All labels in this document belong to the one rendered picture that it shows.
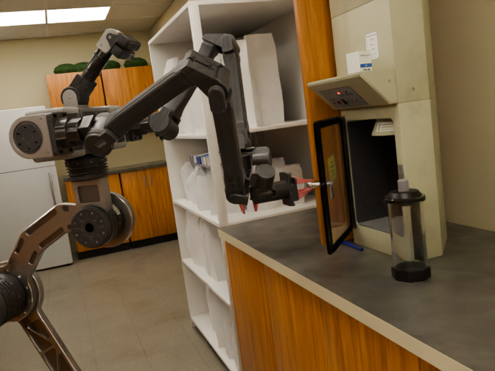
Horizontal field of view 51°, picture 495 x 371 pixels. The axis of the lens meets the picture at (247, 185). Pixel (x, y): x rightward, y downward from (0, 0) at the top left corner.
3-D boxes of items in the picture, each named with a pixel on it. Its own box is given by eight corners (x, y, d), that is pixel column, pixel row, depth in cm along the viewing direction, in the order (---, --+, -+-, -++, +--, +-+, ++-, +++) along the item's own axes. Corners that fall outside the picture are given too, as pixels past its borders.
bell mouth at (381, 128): (405, 129, 176) (404, 112, 175) (442, 127, 160) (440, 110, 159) (360, 136, 170) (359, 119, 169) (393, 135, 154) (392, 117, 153)
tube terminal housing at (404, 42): (412, 228, 192) (392, 14, 181) (479, 246, 162) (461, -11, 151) (353, 242, 184) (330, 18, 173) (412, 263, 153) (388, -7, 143)
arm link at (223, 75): (200, 35, 127) (193, 57, 120) (236, 73, 134) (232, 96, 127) (88, 120, 149) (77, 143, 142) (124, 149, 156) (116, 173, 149)
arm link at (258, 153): (240, 142, 188) (233, 134, 180) (271, 138, 186) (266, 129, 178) (241, 174, 185) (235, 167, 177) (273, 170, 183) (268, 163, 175)
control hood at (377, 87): (339, 109, 177) (336, 79, 176) (398, 103, 147) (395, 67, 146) (309, 113, 174) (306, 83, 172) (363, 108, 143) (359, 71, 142)
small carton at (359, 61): (359, 73, 156) (358, 53, 155) (373, 71, 151) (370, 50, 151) (348, 74, 153) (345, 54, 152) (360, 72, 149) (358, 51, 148)
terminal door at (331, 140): (352, 230, 181) (340, 115, 176) (330, 256, 154) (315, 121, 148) (350, 230, 182) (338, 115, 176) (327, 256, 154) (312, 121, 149)
